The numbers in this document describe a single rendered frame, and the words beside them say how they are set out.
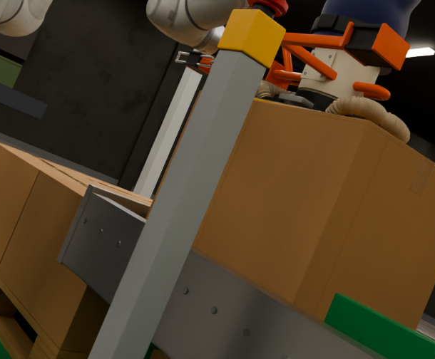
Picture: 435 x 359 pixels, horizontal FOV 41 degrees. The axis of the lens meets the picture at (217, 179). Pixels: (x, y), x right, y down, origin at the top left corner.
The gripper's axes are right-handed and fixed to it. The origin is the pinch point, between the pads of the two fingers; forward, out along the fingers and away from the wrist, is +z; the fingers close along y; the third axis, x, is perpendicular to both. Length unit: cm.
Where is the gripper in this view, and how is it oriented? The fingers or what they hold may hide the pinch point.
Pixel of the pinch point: (266, 73)
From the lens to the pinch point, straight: 168.8
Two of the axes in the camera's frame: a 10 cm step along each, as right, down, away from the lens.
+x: 5.9, 2.3, -7.7
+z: 7.1, 3.1, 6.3
